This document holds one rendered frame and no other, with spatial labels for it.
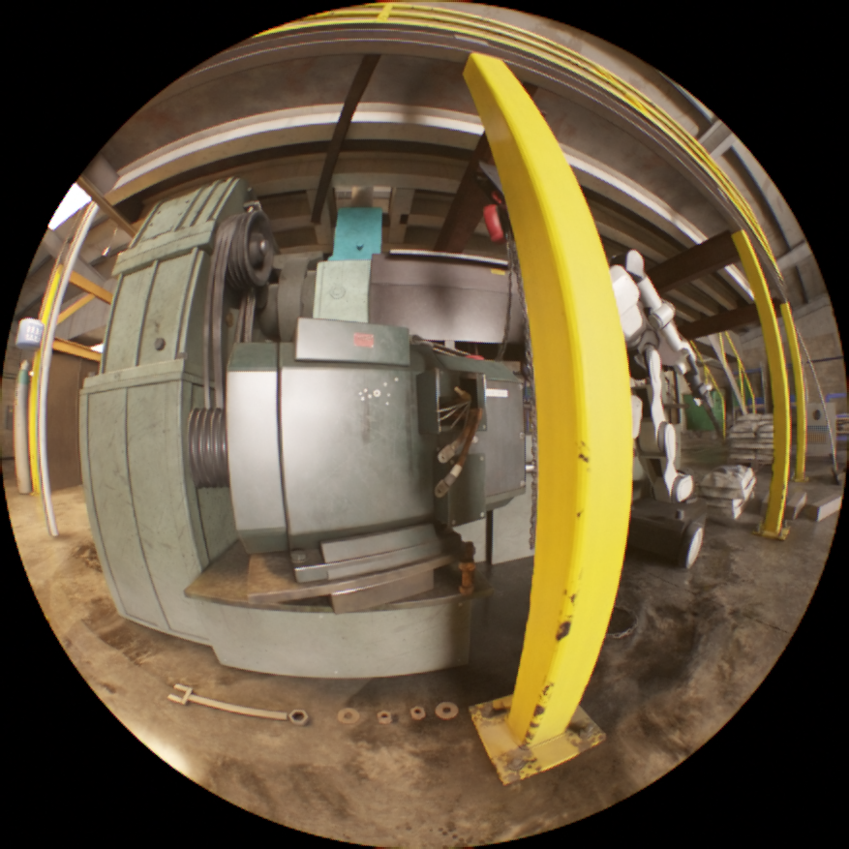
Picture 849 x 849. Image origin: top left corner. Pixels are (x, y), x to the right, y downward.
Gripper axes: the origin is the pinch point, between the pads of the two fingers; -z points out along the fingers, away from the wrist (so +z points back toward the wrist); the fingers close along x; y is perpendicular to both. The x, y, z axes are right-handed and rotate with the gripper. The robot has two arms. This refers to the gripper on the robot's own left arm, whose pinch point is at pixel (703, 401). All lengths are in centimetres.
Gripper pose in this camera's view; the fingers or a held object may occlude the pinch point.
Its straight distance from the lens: 166.4
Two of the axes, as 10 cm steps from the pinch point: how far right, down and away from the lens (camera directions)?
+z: -6.4, -7.7, -0.1
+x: -2.0, 1.8, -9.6
